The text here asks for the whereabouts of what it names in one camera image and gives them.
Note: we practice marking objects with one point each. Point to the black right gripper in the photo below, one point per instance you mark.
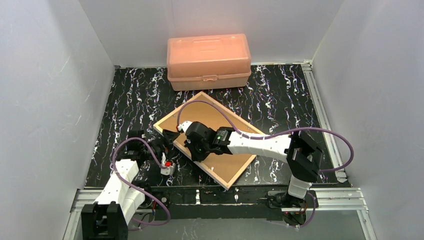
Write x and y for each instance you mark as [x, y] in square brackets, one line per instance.
[191, 145]

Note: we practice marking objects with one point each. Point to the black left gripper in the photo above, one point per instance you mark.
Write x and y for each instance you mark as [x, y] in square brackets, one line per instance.
[157, 147]

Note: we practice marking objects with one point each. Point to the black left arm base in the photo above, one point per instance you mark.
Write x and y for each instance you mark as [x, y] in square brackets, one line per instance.
[163, 195]

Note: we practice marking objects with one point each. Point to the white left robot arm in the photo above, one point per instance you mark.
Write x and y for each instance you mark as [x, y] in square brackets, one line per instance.
[108, 217]

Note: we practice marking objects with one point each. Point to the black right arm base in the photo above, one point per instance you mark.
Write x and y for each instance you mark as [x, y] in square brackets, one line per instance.
[282, 200]

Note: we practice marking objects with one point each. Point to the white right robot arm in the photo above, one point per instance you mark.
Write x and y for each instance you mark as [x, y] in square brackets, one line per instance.
[302, 154]

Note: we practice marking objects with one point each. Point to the translucent orange plastic box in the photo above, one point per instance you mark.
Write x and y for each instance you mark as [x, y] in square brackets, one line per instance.
[208, 62]

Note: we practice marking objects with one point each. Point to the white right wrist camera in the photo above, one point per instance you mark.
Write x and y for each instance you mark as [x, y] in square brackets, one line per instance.
[183, 127]

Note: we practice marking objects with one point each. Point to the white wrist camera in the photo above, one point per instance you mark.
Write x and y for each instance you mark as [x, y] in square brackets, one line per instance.
[183, 127]
[169, 168]

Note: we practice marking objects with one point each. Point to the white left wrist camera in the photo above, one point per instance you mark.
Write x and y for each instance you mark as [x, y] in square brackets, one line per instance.
[169, 168]

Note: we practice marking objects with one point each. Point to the aluminium right side rail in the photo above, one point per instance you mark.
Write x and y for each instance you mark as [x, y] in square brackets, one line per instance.
[330, 140]

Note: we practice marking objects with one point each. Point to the aluminium rail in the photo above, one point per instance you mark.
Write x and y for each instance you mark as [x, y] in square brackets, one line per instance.
[329, 199]
[330, 140]

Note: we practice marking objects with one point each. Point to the aluminium front rail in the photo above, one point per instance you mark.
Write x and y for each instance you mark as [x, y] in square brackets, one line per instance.
[329, 199]

